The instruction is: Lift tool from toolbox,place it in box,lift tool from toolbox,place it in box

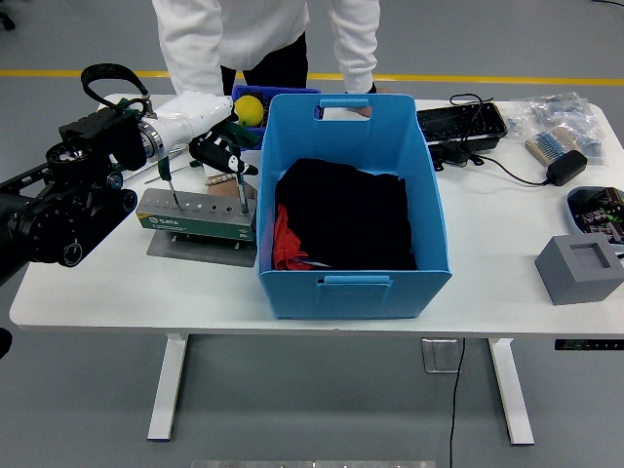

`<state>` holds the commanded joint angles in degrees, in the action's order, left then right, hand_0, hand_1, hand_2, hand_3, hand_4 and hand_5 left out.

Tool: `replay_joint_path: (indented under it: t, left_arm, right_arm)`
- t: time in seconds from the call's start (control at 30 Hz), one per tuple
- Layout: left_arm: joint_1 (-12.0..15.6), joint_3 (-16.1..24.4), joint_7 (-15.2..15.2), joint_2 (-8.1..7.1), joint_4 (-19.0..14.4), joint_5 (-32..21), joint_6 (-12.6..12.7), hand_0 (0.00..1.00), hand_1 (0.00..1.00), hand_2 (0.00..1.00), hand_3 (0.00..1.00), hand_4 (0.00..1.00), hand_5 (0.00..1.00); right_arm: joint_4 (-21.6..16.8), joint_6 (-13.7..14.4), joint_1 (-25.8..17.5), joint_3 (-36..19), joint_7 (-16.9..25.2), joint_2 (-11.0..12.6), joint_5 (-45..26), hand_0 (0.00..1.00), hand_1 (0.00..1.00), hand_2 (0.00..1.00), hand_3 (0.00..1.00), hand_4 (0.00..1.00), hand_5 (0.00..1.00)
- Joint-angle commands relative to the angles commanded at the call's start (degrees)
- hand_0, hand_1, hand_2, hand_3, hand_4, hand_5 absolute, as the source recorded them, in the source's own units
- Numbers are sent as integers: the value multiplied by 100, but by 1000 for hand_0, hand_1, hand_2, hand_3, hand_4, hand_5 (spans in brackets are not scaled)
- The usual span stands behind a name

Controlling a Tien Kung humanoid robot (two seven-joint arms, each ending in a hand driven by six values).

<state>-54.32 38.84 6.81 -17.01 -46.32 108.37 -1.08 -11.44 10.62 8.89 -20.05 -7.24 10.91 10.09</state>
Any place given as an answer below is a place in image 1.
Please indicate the light blue shallow tray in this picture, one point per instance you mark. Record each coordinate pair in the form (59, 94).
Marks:
(571, 214)

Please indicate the person's right forearm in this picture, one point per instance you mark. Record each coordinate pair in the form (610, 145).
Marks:
(195, 73)

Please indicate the person's left forearm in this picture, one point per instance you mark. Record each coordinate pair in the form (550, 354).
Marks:
(358, 63)

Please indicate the black cloth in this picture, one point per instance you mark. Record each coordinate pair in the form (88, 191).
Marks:
(351, 214)

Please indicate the large light blue folding box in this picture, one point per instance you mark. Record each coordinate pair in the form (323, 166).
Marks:
(351, 297)

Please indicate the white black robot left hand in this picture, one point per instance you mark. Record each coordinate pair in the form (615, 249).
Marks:
(195, 114)

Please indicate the clear bag of blue resistors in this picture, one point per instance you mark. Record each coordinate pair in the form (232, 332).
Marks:
(565, 109)

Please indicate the small dark blue parts bin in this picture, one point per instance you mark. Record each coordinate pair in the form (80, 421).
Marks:
(253, 91)

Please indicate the tan resistor strip bundle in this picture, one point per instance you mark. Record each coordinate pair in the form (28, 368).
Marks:
(551, 144)

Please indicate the metal floor outlet plate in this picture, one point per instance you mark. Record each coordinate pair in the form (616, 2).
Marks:
(439, 356)

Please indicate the black table control panel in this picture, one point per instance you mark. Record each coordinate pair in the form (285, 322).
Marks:
(585, 344)

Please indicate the grey block with square recess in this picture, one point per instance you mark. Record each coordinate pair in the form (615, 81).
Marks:
(575, 283)

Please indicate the black plastic tray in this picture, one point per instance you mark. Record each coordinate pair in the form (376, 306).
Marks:
(458, 122)

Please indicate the black robot body part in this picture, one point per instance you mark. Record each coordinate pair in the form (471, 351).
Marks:
(5, 343)

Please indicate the black chair wheel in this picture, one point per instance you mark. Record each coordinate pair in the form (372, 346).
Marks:
(6, 20)

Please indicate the white table leg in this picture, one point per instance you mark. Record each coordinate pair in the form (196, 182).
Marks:
(168, 390)
(512, 390)

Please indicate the red cloth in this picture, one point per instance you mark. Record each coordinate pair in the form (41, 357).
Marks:
(285, 239)

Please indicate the pile of electronic components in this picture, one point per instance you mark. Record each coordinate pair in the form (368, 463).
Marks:
(599, 214)

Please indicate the black clip object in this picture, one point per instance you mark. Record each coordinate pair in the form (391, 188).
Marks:
(453, 156)

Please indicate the yellow floor tape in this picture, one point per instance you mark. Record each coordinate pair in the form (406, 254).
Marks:
(439, 77)

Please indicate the green metal tool stand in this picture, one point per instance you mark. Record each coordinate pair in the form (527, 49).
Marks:
(195, 225)

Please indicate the black power adapter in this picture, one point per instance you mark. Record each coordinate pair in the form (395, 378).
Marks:
(565, 167)

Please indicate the person's right hand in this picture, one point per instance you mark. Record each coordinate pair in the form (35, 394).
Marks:
(239, 191)

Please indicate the person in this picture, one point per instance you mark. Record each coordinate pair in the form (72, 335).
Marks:
(253, 29)

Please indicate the yellow lemon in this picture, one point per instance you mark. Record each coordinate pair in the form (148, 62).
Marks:
(249, 111)

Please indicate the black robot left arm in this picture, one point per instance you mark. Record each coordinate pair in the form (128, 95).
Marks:
(73, 219)

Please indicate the person's left hand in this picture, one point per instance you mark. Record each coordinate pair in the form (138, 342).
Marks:
(362, 111)

